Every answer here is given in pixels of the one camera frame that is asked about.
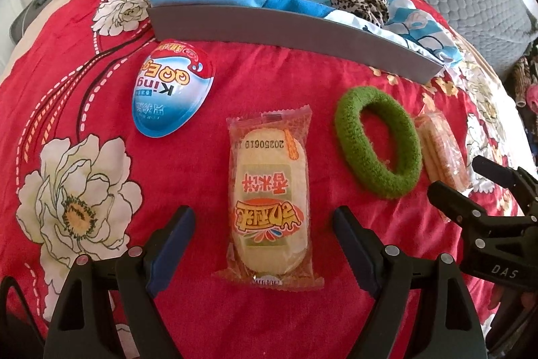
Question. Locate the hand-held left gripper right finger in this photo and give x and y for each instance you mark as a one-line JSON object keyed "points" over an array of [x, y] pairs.
{"points": [[353, 245]]}

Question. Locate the grey shallow box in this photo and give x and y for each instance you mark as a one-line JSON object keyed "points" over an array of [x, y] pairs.
{"points": [[294, 31]]}

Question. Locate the green fuzzy scrunchie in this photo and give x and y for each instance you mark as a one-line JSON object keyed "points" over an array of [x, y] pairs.
{"points": [[349, 132]]}

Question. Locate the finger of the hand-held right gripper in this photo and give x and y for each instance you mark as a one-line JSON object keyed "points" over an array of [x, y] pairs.
{"points": [[500, 172], [452, 203]]}

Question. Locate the yellow rice cracker packet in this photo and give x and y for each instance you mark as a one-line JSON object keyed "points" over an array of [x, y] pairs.
{"points": [[269, 182]]}

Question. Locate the orange biscuit packet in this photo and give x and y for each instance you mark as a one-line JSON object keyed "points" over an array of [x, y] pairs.
{"points": [[437, 148]]}

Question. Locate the blue and red egg toy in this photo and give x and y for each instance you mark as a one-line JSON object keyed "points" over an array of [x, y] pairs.
{"points": [[168, 90]]}

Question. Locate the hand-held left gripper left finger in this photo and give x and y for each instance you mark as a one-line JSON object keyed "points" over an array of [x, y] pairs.
{"points": [[172, 235]]}

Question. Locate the pile of clothes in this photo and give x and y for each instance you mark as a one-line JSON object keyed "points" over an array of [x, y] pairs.
{"points": [[525, 90]]}

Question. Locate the red floral blanket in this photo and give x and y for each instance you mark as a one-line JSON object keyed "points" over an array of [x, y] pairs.
{"points": [[252, 64]]}

